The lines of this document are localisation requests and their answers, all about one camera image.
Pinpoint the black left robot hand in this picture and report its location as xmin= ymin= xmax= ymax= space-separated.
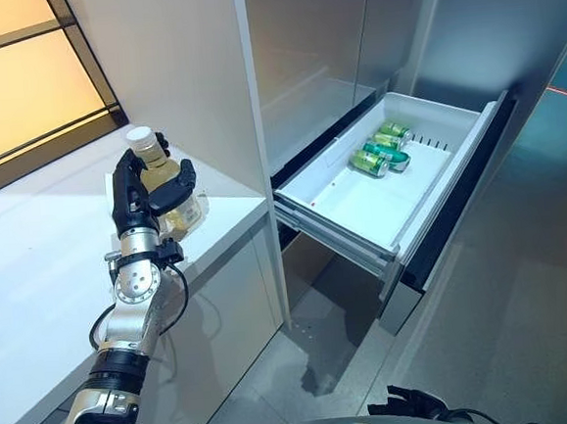
xmin=104 ymin=127 xmax=203 ymax=236

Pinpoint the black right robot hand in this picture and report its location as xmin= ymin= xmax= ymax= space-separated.
xmin=365 ymin=380 xmax=450 ymax=420

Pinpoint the yellow drink bottle white cap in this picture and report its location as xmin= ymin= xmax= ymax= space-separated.
xmin=123 ymin=121 xmax=213 ymax=245

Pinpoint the fridge drawer with white tray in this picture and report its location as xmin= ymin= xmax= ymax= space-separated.
xmin=264 ymin=80 xmax=534 ymax=305

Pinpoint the plain steel fridge drawer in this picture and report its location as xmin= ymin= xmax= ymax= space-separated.
xmin=277 ymin=211 xmax=430 ymax=346

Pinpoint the white counter cabinet unit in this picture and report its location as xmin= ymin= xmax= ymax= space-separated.
xmin=0 ymin=0 xmax=302 ymax=424

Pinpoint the dark framed orange window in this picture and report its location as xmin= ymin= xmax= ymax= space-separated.
xmin=0 ymin=0 xmax=135 ymax=204

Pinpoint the tall cabinet with drawers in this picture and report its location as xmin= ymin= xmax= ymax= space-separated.
xmin=241 ymin=0 xmax=539 ymax=347

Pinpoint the green drink can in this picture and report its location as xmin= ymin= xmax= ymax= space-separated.
xmin=379 ymin=118 xmax=414 ymax=142
xmin=372 ymin=129 xmax=407 ymax=153
xmin=349 ymin=147 xmax=392 ymax=181

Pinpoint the teal drink can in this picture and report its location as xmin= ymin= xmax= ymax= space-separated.
xmin=360 ymin=135 xmax=413 ymax=175

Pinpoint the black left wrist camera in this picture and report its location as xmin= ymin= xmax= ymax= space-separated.
xmin=155 ymin=237 xmax=185 ymax=267

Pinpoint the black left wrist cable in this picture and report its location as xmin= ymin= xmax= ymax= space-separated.
xmin=81 ymin=251 xmax=195 ymax=353

